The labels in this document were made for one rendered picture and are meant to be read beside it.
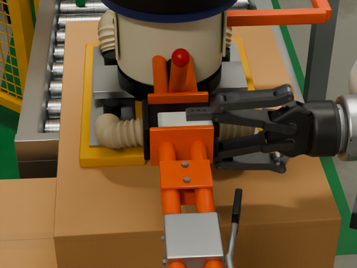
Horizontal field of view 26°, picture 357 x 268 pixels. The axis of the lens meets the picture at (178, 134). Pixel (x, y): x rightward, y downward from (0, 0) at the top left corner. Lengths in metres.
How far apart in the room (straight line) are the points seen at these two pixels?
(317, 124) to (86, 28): 0.65
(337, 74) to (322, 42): 0.81
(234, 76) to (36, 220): 0.62
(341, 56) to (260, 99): 2.32
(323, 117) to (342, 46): 2.36
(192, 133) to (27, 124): 0.95
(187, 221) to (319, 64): 1.59
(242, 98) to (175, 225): 0.21
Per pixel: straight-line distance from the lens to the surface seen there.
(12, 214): 1.72
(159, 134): 0.98
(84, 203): 1.11
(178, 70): 0.97
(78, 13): 2.48
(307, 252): 1.14
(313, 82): 2.45
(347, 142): 1.01
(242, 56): 1.39
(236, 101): 0.98
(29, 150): 1.82
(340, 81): 3.13
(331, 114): 1.01
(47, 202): 1.74
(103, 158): 1.16
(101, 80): 1.27
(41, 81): 2.03
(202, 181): 0.92
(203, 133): 0.98
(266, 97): 0.99
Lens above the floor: 1.71
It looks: 38 degrees down
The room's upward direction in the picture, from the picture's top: straight up
